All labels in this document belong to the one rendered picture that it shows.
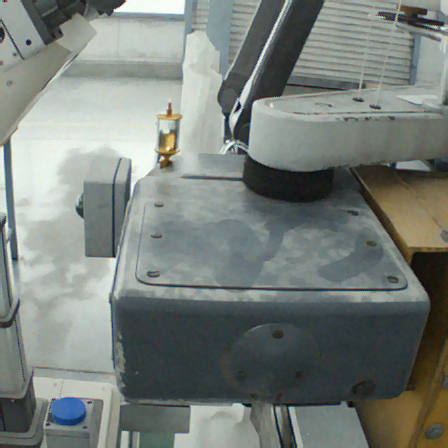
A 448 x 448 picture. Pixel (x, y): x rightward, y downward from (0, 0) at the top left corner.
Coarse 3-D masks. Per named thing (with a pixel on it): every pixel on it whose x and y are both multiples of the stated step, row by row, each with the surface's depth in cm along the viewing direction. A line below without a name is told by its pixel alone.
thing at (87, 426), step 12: (48, 408) 93; (84, 420) 92; (48, 432) 89; (60, 432) 89; (72, 432) 89; (84, 432) 90; (48, 444) 91; (60, 444) 91; (72, 444) 91; (84, 444) 91
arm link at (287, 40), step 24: (288, 0) 90; (312, 0) 89; (288, 24) 91; (312, 24) 91; (264, 48) 95; (288, 48) 92; (264, 72) 94; (288, 72) 94; (240, 96) 100; (264, 96) 95; (240, 120) 96
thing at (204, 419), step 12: (192, 408) 106; (204, 408) 100; (216, 408) 98; (228, 408) 96; (240, 408) 91; (192, 420) 101; (204, 420) 99; (216, 420) 99; (228, 420) 98; (240, 420) 92; (192, 432) 100; (204, 432) 99; (216, 432) 99; (228, 432) 98; (240, 432) 98; (252, 432) 99; (180, 444) 111; (192, 444) 101; (204, 444) 99; (216, 444) 98; (228, 444) 98; (240, 444) 98; (252, 444) 99
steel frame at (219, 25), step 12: (216, 0) 718; (228, 0) 720; (216, 12) 724; (228, 12) 725; (216, 24) 730; (228, 24) 731; (216, 36) 737; (228, 36) 738; (216, 48) 744; (228, 48) 745
